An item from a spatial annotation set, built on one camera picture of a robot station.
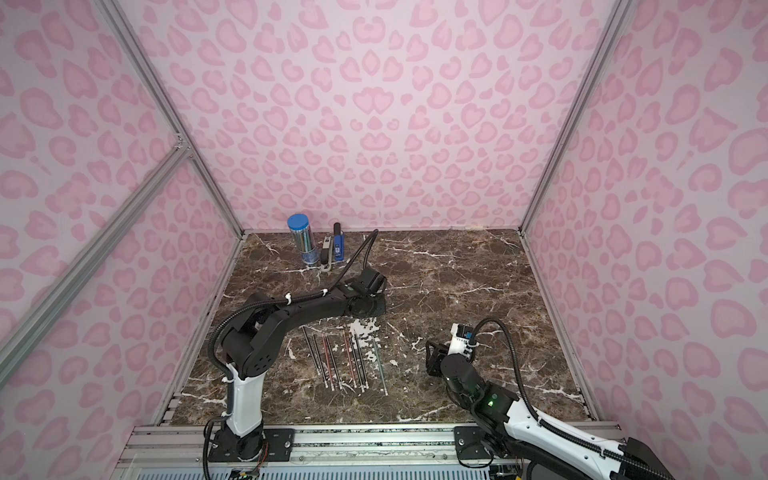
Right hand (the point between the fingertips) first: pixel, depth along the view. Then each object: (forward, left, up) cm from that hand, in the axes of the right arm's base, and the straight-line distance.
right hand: (429, 346), depth 82 cm
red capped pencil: (-2, +23, -6) cm, 23 cm away
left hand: (+15, +13, -5) cm, 20 cm away
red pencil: (-8, +27, -6) cm, 29 cm away
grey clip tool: (+34, +35, -3) cm, 49 cm away
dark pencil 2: (-3, +31, -5) cm, 32 cm away
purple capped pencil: (-3, +20, -6) cm, 21 cm away
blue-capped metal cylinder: (+33, +40, +9) cm, 53 cm away
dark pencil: (-6, +31, -5) cm, 32 cm away
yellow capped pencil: (-2, +19, -6) cm, 20 cm away
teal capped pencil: (0, +15, -7) cm, 16 cm away
